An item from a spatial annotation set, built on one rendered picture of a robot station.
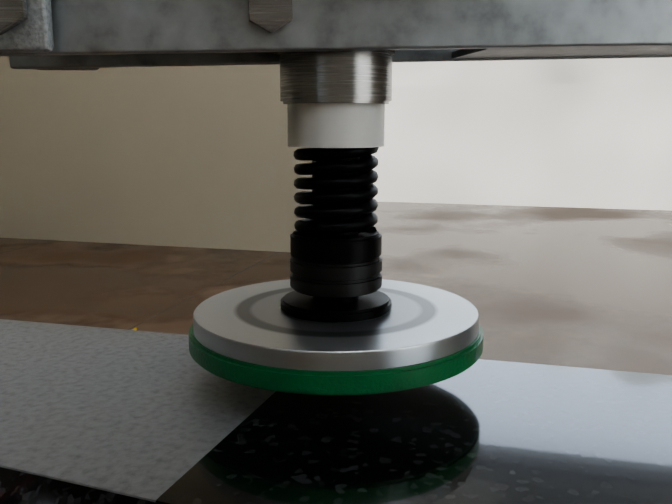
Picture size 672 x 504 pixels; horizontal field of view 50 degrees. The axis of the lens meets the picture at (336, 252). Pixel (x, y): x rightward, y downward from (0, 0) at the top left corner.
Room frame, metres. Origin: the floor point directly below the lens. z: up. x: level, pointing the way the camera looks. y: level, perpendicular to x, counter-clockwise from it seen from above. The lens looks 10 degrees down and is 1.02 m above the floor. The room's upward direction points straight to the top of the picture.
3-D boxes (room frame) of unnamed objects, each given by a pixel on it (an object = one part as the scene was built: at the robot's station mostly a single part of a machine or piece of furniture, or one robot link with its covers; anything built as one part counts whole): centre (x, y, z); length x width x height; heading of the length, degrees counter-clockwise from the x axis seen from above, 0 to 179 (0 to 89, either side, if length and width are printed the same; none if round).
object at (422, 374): (0.53, 0.00, 0.87); 0.22 x 0.22 x 0.04
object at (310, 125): (0.53, 0.00, 1.02); 0.07 x 0.07 x 0.04
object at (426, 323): (0.53, 0.00, 0.87); 0.21 x 0.21 x 0.01
